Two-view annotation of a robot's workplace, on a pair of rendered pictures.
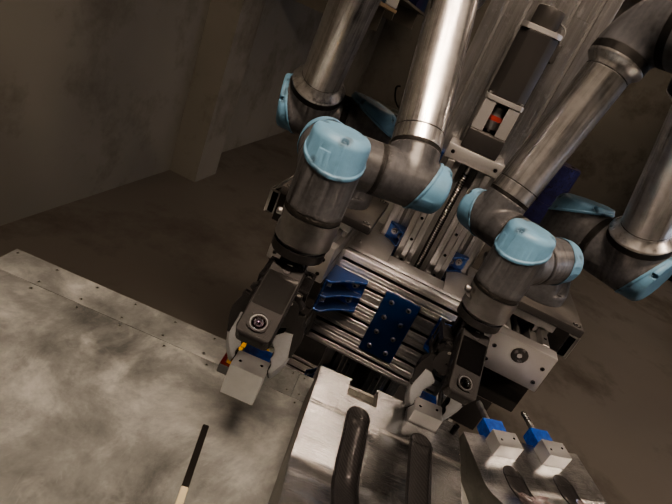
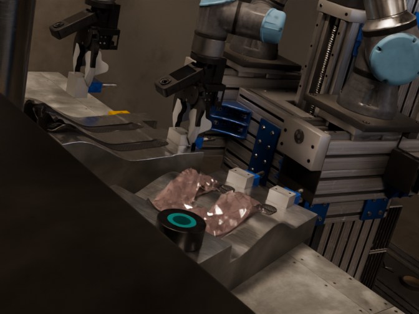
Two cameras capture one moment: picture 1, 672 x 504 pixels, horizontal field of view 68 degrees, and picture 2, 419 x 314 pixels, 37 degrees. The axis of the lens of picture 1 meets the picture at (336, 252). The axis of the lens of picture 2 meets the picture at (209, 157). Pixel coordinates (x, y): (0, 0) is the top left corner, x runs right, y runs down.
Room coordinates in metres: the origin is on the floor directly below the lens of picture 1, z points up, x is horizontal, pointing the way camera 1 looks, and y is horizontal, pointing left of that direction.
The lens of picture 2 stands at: (-0.25, -1.34, 1.40)
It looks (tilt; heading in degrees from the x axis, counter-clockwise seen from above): 20 degrees down; 47
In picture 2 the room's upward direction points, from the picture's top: 13 degrees clockwise
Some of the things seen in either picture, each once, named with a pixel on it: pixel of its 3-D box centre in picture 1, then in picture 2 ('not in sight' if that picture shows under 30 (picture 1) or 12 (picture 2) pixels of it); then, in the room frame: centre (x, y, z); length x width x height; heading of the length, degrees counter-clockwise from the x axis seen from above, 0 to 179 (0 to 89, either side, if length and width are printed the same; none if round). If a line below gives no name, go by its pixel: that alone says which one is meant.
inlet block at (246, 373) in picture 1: (256, 358); (94, 85); (0.60, 0.05, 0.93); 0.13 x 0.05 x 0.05; 0
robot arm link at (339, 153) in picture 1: (328, 172); not in sight; (0.58, 0.05, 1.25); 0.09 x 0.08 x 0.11; 14
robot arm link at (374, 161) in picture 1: (336, 154); not in sight; (0.68, 0.05, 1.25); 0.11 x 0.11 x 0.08; 14
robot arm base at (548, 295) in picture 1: (542, 269); (371, 90); (1.08, -0.44, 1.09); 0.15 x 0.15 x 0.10
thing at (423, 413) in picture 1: (422, 400); (194, 140); (0.72, -0.25, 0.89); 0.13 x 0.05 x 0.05; 0
